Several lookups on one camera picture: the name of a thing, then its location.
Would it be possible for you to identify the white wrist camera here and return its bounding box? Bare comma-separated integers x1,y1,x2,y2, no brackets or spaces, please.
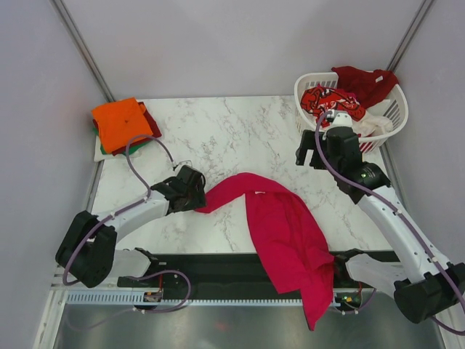
173,160,193,169
325,110,352,129

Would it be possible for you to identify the pink t-shirt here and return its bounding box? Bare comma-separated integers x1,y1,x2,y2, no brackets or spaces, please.
199,172,334,330

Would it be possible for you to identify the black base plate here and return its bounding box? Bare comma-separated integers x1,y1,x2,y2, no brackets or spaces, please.
117,251,400,298

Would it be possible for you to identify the red patterned white t-shirt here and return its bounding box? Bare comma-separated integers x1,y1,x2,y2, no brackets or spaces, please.
300,84,394,137

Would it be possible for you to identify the white slotted cable duct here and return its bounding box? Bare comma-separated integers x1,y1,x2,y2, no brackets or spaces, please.
66,289,360,305

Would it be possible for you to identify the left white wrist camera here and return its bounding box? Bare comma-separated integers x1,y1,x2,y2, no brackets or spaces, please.
173,160,193,169

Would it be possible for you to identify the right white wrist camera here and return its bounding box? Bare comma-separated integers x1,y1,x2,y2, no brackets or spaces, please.
325,110,352,129

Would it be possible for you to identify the folded green t-shirt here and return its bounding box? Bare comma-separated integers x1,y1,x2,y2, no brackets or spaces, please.
93,121,150,155

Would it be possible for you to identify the dark red t-shirt in basket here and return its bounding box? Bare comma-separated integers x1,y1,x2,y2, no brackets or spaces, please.
331,66,399,109

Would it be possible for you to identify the white laundry basket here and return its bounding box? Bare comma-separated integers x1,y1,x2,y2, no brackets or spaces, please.
294,72,408,153

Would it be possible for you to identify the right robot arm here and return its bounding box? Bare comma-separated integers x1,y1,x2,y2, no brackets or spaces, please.
296,127,464,324

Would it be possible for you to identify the folded dark red t-shirt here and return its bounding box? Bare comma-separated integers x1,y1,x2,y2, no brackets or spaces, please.
112,102,163,156

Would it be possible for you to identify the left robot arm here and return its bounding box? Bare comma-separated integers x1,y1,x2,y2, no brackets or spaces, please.
55,165,206,288

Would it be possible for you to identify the aluminium frame rail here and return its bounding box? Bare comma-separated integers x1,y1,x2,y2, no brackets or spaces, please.
50,261,446,291

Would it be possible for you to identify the folded orange t-shirt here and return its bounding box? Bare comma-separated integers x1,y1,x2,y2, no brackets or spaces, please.
92,97,153,153

